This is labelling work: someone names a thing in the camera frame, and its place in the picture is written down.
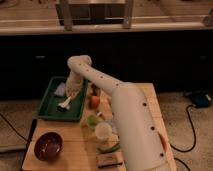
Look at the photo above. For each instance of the red tomato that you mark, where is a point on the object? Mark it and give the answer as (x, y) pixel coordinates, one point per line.
(94, 101)

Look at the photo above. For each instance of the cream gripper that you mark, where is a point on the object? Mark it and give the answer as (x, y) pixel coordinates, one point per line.
(74, 84)

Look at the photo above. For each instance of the green plastic tray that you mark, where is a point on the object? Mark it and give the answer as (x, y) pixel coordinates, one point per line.
(49, 110)

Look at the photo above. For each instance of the black device on floor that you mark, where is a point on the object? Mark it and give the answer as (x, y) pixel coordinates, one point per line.
(200, 99)

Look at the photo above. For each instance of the white cup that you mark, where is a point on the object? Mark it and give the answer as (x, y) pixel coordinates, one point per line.
(103, 131)

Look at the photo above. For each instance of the dark brush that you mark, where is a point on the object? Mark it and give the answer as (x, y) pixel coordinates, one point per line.
(63, 108)

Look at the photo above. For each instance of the green cup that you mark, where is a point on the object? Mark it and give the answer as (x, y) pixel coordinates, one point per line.
(92, 121)

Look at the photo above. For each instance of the metal frame stand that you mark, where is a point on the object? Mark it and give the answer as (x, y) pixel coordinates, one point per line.
(94, 12)

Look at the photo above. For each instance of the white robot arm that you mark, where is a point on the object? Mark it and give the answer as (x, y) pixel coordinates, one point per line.
(139, 138)

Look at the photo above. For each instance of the green cucumber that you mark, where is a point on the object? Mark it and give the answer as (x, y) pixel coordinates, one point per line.
(111, 149)

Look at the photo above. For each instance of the orange bowl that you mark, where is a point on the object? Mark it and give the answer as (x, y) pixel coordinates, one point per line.
(163, 142)

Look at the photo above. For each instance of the dark brown bowl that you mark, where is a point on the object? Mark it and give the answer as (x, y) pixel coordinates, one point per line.
(48, 147)

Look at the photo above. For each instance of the wooden block with slot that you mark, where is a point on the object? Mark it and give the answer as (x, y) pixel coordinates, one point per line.
(108, 159)

